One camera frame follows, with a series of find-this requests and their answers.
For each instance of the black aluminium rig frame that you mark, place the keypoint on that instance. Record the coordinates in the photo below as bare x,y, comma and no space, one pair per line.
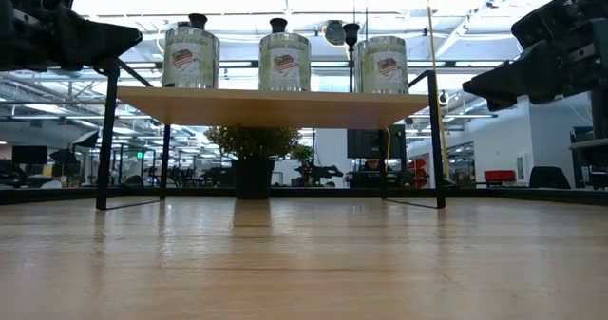
475,194

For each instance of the black office chair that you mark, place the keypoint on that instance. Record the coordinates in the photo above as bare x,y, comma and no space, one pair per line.
549,178

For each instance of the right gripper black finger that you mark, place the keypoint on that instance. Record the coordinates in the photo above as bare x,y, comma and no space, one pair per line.
522,78

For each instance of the red box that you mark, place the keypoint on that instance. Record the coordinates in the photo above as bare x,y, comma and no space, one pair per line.
499,176

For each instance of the black blank monitor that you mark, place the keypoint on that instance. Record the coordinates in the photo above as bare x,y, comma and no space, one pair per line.
29,155
370,142

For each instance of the glass scented candle jar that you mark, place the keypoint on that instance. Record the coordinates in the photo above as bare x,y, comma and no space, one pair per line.
381,66
190,56
285,61

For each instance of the grey round hanging reel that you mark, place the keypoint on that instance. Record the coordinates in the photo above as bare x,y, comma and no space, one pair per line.
335,32

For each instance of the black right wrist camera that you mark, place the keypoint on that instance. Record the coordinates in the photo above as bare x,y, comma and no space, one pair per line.
544,23

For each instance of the wooden riser shelf, black legs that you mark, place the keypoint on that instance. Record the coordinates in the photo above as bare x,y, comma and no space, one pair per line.
271,107

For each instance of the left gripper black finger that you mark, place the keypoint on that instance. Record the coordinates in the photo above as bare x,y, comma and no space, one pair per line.
100,42

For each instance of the green potted plant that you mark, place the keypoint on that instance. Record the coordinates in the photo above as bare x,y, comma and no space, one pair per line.
253,177

